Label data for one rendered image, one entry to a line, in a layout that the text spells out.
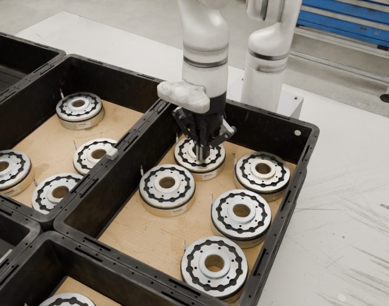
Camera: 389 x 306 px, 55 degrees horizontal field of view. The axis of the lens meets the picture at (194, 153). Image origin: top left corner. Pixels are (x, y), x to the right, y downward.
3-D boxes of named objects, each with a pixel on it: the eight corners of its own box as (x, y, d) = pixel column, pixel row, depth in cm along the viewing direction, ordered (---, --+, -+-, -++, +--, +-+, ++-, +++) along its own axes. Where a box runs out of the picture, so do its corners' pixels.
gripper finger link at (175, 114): (182, 104, 68) (200, 129, 69) (177, 107, 70) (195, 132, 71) (173, 110, 67) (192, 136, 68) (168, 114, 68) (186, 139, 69)
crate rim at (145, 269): (180, 93, 80) (180, 84, 78) (319, 135, 70) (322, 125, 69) (51, 235, 55) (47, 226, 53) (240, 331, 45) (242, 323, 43)
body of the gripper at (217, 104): (238, 81, 61) (233, 126, 67) (196, 66, 65) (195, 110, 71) (214, 101, 57) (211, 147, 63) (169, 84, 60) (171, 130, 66)
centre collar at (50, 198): (58, 180, 68) (57, 178, 68) (81, 187, 67) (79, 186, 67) (41, 200, 65) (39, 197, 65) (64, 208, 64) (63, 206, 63)
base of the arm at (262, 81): (248, 97, 98) (256, 36, 86) (281, 108, 94) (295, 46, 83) (233, 115, 92) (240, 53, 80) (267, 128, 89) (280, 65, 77)
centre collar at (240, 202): (232, 197, 66) (233, 195, 65) (259, 206, 64) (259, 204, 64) (222, 218, 62) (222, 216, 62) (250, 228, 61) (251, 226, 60)
